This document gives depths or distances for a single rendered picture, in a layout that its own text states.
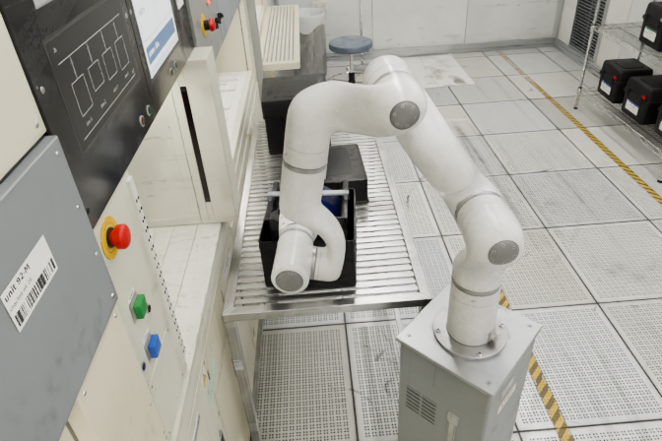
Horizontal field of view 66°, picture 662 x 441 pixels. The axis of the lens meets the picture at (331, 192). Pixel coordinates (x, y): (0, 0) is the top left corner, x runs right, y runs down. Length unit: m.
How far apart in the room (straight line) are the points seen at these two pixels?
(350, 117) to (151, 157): 0.81
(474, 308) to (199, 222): 0.89
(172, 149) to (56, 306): 0.95
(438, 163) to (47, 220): 0.69
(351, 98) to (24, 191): 0.54
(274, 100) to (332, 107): 1.22
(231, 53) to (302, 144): 2.02
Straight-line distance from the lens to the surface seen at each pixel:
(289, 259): 1.13
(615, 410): 2.39
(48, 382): 0.68
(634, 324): 2.75
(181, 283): 1.50
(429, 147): 1.02
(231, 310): 1.53
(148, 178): 1.64
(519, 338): 1.46
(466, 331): 1.36
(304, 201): 1.04
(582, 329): 2.64
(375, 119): 0.90
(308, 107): 0.95
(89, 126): 0.82
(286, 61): 3.16
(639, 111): 4.16
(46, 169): 0.69
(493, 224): 1.11
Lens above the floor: 1.82
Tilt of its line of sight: 33 degrees down
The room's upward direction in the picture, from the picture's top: 4 degrees counter-clockwise
